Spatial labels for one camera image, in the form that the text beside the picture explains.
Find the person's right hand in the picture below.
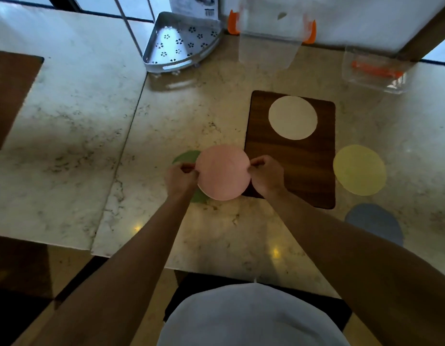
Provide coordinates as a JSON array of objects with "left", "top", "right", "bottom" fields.
[{"left": 247, "top": 155, "right": 285, "bottom": 198}]

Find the person's left hand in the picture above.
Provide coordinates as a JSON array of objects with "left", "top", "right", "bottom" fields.
[{"left": 164, "top": 162, "right": 200, "bottom": 199}]

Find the pink round paper disc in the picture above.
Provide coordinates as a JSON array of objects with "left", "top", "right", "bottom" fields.
[{"left": 195, "top": 144, "right": 251, "bottom": 201}]

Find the person's right forearm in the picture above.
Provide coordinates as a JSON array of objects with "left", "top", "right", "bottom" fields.
[{"left": 264, "top": 187, "right": 445, "bottom": 346}]

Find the person's left forearm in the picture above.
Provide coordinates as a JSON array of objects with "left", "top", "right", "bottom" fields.
[{"left": 32, "top": 189, "right": 194, "bottom": 346}]

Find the green round paper disc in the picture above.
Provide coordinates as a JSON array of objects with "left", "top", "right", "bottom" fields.
[{"left": 172, "top": 150, "right": 210, "bottom": 204}]

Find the dark wooden cutting board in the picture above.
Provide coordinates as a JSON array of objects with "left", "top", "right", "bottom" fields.
[{"left": 242, "top": 91, "right": 336, "bottom": 210}]

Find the white round paper disc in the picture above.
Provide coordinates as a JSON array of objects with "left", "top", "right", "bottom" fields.
[{"left": 268, "top": 96, "right": 318, "bottom": 141}]

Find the yellow round paper disc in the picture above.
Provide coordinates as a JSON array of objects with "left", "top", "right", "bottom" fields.
[{"left": 333, "top": 145, "right": 387, "bottom": 196}]

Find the metal corner shelf rack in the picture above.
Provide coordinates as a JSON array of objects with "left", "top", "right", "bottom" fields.
[{"left": 142, "top": 11, "right": 223, "bottom": 75}]

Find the blue round paper disc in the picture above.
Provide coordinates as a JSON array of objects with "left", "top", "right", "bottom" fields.
[{"left": 344, "top": 203, "right": 404, "bottom": 247}]

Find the clear container with orange clips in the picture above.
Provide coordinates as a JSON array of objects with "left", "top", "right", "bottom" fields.
[{"left": 228, "top": 0, "right": 317, "bottom": 70}]

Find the clear box with orange item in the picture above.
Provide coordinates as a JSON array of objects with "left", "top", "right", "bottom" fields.
[{"left": 342, "top": 46, "right": 417, "bottom": 95}]

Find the person's white shirt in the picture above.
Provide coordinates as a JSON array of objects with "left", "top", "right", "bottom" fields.
[{"left": 157, "top": 283, "right": 351, "bottom": 346}]

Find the white cardboard box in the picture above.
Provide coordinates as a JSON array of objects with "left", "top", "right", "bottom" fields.
[{"left": 168, "top": 0, "right": 219, "bottom": 20}]

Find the brown wooden panel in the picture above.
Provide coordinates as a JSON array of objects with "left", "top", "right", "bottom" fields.
[{"left": 0, "top": 49, "right": 45, "bottom": 153}]

